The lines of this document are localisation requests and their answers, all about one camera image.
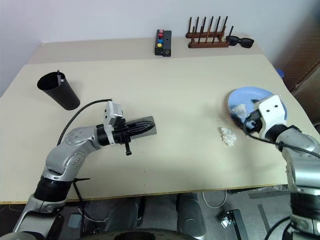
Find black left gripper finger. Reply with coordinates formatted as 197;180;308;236
125;127;156;136
125;121;156;129

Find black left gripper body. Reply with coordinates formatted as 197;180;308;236
112;119;133;157

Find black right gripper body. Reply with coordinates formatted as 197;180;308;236
243;109;264;134

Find grey glasses case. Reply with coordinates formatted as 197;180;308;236
126;115;159;138

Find white tissue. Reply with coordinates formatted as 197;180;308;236
230;103;249;119
219;126;238;147

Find blue plate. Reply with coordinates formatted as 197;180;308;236
226;85;289;137

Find brown cardboard box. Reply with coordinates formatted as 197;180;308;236
291;62;320;131

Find black plastic cup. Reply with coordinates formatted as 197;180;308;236
36;71;81;111

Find black sunglasses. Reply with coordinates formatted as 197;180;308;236
225;35;255;49

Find black box with coloured buttons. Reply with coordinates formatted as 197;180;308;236
153;29;165;56

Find dark rounded shape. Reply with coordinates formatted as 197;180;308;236
106;197;146;232
176;192;207;237

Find plain black box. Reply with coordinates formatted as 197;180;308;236
161;30;173;58

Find wooden peg rack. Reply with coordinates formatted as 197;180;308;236
185;15;235;49

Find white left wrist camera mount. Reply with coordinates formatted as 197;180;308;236
103;100;124;145

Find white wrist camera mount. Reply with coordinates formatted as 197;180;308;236
103;100;124;145
257;94;287;140

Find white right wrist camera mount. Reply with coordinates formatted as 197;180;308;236
257;94;287;140

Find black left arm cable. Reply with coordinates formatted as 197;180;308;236
56;98;113;146

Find white floor cable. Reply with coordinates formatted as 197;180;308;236
201;191;228;208

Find black metal floor bracket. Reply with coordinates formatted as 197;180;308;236
219;209;247;240

